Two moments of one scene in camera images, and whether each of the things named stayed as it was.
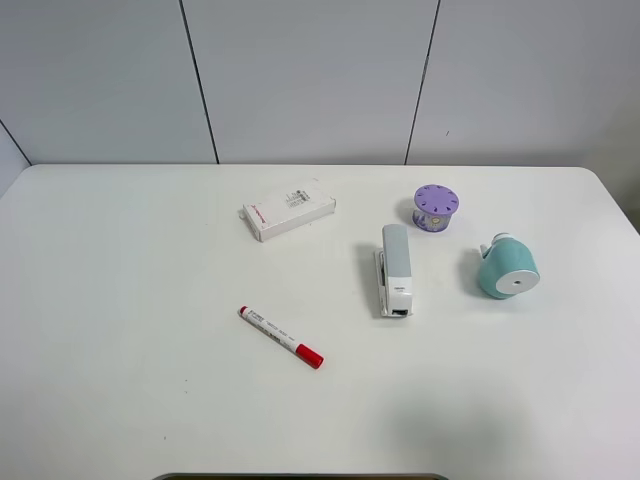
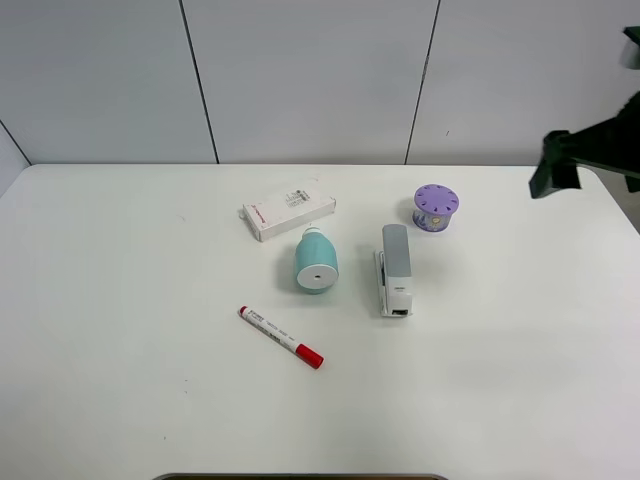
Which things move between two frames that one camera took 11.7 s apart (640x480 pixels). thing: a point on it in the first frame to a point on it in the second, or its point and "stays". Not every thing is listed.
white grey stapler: (394, 272) stays
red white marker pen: (281, 337) stays
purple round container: (434, 207) stays
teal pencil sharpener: (508, 267) to (316, 262)
